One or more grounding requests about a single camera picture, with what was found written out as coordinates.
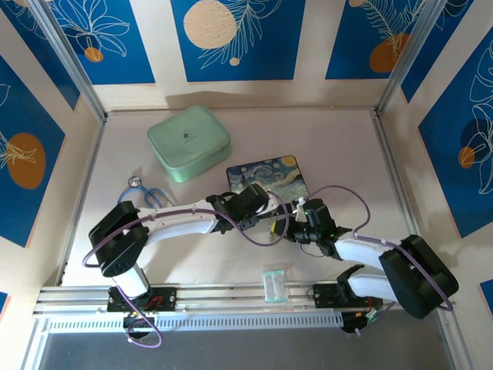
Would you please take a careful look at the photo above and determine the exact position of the starry night print box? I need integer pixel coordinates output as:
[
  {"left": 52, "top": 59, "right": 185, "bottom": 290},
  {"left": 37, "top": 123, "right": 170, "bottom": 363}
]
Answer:
[{"left": 226, "top": 154, "right": 311, "bottom": 204}]

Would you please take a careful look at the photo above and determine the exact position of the clear plastic packet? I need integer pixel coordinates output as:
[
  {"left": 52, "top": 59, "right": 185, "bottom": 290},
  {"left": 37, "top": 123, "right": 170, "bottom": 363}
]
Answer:
[{"left": 261, "top": 269, "right": 288, "bottom": 304}]

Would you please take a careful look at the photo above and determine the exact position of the mint green zip case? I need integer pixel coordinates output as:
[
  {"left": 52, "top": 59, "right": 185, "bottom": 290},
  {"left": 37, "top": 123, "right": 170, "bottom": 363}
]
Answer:
[{"left": 146, "top": 105, "right": 232, "bottom": 183}]

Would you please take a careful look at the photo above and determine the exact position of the blue stethoscope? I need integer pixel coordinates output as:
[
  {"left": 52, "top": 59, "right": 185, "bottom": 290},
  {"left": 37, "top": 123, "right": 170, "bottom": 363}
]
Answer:
[{"left": 116, "top": 175, "right": 180, "bottom": 211}]

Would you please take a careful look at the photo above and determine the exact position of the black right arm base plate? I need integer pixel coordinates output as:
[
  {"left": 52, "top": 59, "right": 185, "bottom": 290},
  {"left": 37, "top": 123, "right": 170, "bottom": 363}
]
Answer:
[{"left": 312, "top": 283, "right": 384, "bottom": 309}]

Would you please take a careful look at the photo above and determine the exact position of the aluminium mounting rail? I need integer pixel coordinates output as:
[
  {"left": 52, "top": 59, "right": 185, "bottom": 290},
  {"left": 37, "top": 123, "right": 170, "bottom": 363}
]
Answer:
[{"left": 32, "top": 283, "right": 458, "bottom": 318}]

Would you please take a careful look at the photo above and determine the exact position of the aluminium table edge rail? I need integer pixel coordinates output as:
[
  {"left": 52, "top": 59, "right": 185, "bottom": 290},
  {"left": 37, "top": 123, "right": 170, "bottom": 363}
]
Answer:
[
  {"left": 371, "top": 111, "right": 434, "bottom": 247},
  {"left": 57, "top": 115, "right": 108, "bottom": 286}
]

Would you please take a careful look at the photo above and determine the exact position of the white slotted cable duct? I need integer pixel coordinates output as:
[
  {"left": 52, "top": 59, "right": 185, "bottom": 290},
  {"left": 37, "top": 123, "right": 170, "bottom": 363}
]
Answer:
[{"left": 48, "top": 312, "right": 344, "bottom": 335}]

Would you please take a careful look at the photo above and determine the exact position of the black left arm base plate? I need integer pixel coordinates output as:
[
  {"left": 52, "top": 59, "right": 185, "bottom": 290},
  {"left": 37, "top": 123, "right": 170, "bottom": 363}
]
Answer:
[{"left": 106, "top": 286, "right": 179, "bottom": 314}]

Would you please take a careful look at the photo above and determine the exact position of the blue floral wall panel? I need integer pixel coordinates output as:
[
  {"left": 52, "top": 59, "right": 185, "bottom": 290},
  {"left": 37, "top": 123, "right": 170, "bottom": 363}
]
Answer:
[
  {"left": 170, "top": 0, "right": 307, "bottom": 82},
  {"left": 49, "top": 0, "right": 156, "bottom": 86},
  {"left": 325, "top": 0, "right": 475, "bottom": 81}
]

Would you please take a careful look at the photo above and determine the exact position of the aluminium frame post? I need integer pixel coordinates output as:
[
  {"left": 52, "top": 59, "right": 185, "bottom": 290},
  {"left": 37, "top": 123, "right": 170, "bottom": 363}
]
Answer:
[
  {"left": 29, "top": 0, "right": 108, "bottom": 123},
  {"left": 375, "top": 0, "right": 444, "bottom": 117}
]

